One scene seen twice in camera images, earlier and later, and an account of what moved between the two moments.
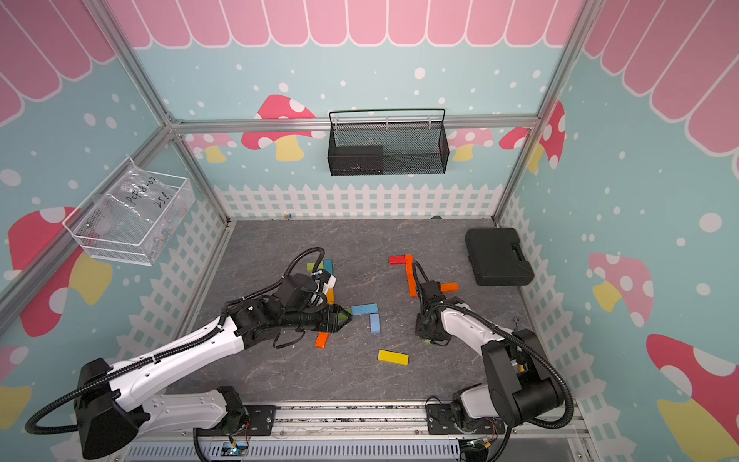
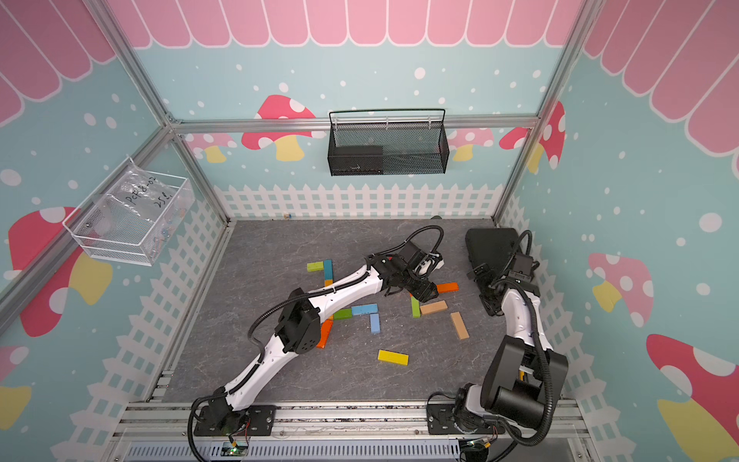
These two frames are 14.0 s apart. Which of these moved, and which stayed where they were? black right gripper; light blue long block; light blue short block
Moved: black right gripper
Stayed: light blue short block; light blue long block
